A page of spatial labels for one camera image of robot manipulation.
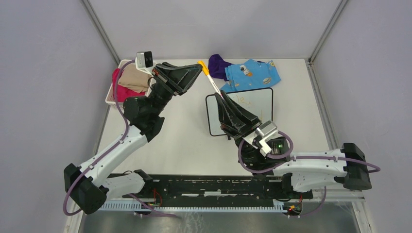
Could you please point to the purple cloth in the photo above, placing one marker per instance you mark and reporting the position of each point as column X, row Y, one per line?
column 217, row 66

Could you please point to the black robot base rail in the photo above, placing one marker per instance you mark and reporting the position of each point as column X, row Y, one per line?
column 216, row 193

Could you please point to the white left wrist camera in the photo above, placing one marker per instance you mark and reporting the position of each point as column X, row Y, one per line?
column 144, row 61

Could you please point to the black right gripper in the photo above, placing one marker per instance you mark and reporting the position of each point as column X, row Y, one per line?
column 235, row 122

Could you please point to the white marker pen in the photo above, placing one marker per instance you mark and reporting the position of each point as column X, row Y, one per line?
column 213, row 84

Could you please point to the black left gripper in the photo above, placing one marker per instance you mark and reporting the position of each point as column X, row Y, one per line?
column 177, row 79

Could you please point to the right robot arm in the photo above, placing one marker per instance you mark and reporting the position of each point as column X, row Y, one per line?
column 305, row 171

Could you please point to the beige folded cloth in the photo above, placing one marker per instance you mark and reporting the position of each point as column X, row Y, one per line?
column 134, row 79

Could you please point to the white whiteboard black frame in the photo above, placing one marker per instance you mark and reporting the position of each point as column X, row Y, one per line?
column 259, row 102

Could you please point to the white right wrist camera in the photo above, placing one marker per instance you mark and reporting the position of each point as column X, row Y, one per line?
column 261, row 135

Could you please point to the blue patterned cloth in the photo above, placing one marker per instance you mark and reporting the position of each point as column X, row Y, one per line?
column 250, row 75

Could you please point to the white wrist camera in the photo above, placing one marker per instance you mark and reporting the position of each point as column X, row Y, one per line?
column 144, row 61
column 261, row 135

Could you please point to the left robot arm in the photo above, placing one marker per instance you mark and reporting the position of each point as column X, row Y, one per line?
column 89, row 185

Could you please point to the pink cloth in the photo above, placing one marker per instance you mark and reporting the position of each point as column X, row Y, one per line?
column 122, row 92

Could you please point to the yellow marker cap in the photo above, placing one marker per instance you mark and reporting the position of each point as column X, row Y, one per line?
column 204, row 68

